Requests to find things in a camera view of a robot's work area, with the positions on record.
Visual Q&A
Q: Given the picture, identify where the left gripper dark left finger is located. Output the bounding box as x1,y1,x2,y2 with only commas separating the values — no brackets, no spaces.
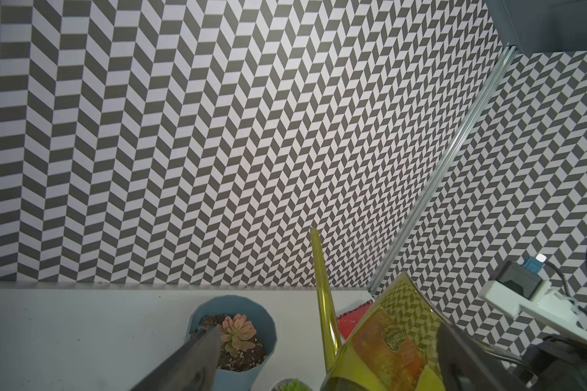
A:
132,327,221,391

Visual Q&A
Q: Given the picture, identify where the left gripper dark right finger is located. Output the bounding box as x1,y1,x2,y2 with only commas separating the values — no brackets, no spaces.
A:
436,323,528,391

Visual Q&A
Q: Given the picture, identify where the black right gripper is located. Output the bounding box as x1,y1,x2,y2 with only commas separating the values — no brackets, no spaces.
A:
513,335,587,391

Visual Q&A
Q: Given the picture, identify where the green transparent watering can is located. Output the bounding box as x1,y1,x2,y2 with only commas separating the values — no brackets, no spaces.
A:
310,229,448,390

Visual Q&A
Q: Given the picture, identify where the blue-grey plant pot pink succulent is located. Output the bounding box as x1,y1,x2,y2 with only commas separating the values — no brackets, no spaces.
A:
187,295,277,390

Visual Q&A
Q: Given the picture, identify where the white pot green succulent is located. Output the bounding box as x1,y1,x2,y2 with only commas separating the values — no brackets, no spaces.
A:
272,379,312,391

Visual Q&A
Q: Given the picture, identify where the red candy bag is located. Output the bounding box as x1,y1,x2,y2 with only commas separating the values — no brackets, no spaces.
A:
338,300,373,340

